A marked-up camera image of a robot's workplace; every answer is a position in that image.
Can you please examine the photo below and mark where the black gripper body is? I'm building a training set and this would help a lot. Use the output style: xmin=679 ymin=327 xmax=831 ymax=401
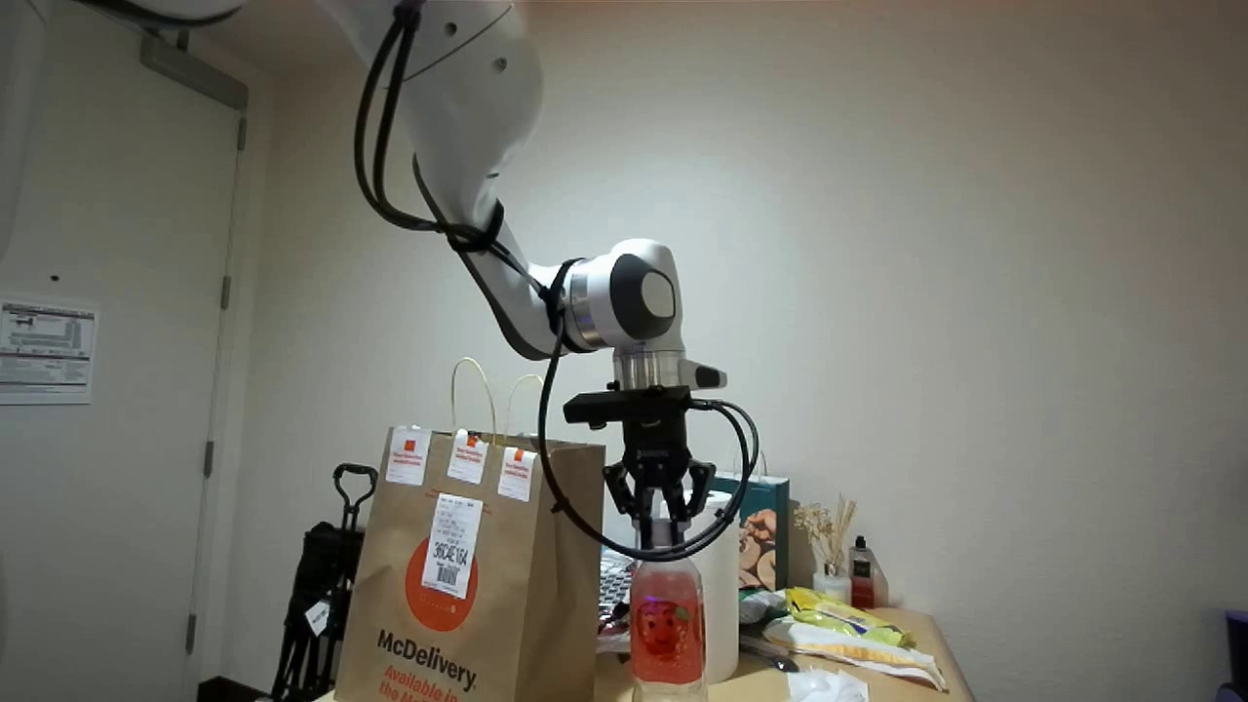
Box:
xmin=599 ymin=381 xmax=718 ymax=511

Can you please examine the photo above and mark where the clear bottle with red label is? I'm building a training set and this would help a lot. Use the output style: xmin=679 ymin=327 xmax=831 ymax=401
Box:
xmin=627 ymin=554 xmax=714 ymax=694

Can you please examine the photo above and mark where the brown McDelivery paper bag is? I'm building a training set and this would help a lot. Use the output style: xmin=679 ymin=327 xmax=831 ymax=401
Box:
xmin=333 ymin=354 xmax=611 ymax=702

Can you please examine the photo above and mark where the yellow snack bag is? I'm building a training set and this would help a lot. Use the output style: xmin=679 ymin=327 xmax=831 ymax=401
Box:
xmin=777 ymin=585 xmax=915 ymax=657

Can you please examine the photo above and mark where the small red bottle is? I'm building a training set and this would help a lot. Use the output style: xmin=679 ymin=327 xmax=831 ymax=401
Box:
xmin=848 ymin=535 xmax=877 ymax=613

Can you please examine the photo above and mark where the white snack bag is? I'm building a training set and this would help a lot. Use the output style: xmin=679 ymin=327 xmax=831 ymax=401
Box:
xmin=779 ymin=620 xmax=948 ymax=694

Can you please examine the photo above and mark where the grey keyboard clutter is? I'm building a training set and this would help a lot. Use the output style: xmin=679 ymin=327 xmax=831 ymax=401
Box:
xmin=594 ymin=546 xmax=640 ymax=657

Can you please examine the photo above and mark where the white paper towel roll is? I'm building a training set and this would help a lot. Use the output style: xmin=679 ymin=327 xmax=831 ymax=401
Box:
xmin=655 ymin=511 xmax=744 ymax=688

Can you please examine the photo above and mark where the reed diffuser jar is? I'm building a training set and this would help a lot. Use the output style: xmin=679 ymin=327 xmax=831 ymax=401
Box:
xmin=792 ymin=492 xmax=862 ymax=605

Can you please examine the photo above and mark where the clear crumpled plastic wrap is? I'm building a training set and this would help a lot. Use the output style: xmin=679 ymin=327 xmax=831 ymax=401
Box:
xmin=783 ymin=668 xmax=874 ymax=702

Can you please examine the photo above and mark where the black folding cart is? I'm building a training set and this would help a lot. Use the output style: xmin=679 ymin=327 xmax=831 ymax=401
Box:
xmin=264 ymin=460 xmax=382 ymax=702

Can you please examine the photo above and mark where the white door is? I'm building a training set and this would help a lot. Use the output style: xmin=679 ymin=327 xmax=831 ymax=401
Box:
xmin=0 ymin=15 xmax=255 ymax=702

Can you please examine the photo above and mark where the dark blue box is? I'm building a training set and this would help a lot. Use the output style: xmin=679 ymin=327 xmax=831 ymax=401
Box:
xmin=1219 ymin=605 xmax=1248 ymax=694

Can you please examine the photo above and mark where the grey door closer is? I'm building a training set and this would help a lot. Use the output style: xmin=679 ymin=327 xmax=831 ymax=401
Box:
xmin=135 ymin=11 xmax=255 ymax=116

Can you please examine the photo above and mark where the white paper door sign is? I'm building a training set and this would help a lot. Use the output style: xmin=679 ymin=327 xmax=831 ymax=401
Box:
xmin=0 ymin=297 xmax=103 ymax=408

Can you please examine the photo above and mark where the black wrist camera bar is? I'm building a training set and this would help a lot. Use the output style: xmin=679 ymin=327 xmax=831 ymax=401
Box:
xmin=562 ymin=363 xmax=731 ymax=431

